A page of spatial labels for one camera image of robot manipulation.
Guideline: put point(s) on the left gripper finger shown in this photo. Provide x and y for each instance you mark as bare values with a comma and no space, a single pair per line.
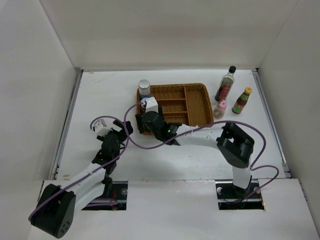
126,127
101,137

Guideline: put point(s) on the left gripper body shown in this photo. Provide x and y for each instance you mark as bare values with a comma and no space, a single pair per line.
121,138

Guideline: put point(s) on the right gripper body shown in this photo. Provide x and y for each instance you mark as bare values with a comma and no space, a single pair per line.
140,123

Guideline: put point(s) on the silver lid blue jar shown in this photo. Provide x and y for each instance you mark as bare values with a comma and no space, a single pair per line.
144,88

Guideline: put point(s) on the tall dark sauce bottle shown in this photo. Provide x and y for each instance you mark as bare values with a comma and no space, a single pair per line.
226,84

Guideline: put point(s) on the red chili sauce bottle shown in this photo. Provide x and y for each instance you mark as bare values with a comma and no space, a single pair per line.
242,101

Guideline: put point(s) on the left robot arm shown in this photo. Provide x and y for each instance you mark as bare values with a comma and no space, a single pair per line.
58,204

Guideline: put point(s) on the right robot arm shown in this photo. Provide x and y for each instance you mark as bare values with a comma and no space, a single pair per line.
235,145

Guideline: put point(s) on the wicker divided basket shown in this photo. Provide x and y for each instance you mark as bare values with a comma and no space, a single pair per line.
187,103

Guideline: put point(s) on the pink cap spice shaker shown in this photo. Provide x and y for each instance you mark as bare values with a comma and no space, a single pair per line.
220,109

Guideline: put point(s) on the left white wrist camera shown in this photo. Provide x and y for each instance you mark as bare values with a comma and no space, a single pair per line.
100,127

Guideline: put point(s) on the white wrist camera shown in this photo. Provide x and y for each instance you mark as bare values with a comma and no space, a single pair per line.
100,127
149,104

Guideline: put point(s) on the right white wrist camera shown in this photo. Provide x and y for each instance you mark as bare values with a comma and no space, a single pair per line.
149,104

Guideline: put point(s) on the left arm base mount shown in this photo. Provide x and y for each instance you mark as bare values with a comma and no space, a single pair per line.
113,198

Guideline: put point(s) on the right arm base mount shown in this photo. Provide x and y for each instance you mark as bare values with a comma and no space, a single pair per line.
230,197

